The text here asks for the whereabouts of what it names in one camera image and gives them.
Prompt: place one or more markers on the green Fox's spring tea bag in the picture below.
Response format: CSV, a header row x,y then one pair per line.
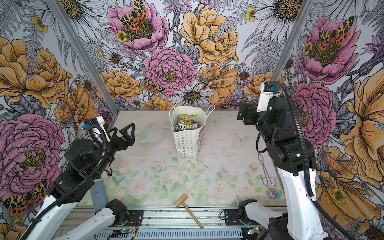
x,y
184,122

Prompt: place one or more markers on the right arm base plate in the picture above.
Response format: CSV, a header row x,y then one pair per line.
x,y
232,217

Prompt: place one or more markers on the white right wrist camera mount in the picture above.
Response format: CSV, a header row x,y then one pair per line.
x,y
267,91

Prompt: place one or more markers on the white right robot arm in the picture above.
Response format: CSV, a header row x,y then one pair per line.
x,y
302,220

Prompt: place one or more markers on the small pink blue toy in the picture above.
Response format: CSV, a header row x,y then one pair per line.
x,y
273,195

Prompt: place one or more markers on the wooden mallet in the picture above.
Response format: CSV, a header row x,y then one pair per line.
x,y
181,202

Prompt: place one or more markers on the purple candy bag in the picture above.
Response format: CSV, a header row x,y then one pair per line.
x,y
195,126

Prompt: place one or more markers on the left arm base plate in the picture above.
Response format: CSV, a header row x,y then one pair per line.
x,y
132,218

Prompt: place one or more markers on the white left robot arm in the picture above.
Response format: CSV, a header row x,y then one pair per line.
x,y
63,196

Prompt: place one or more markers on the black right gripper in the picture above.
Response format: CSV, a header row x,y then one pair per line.
x,y
250,110

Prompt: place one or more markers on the metal wire tongs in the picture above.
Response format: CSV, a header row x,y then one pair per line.
x,y
267,180

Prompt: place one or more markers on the white flower-print paper bag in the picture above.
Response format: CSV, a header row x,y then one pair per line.
x,y
188,143

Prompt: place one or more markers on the grey blue rectangular sponge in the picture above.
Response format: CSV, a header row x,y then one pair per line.
x,y
99,196

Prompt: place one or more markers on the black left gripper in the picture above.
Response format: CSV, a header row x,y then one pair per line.
x,y
130,139

